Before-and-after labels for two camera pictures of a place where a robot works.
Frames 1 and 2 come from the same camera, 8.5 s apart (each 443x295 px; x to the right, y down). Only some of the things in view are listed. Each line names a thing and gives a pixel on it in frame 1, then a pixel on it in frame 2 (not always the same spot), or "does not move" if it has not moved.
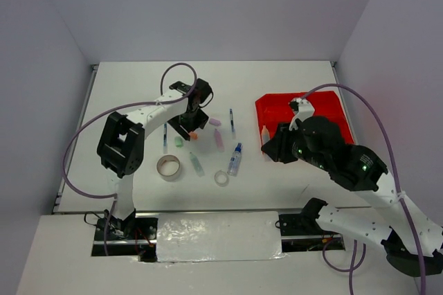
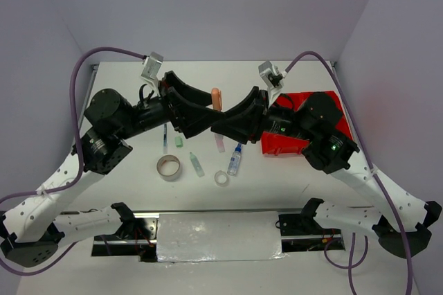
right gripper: [277, 148] → [241, 122]
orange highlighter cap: [194, 135] → [217, 99]
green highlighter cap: [178, 141] does not move
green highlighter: [198, 166] does not move
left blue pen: [165, 149] does not move
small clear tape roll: [221, 178] does not move
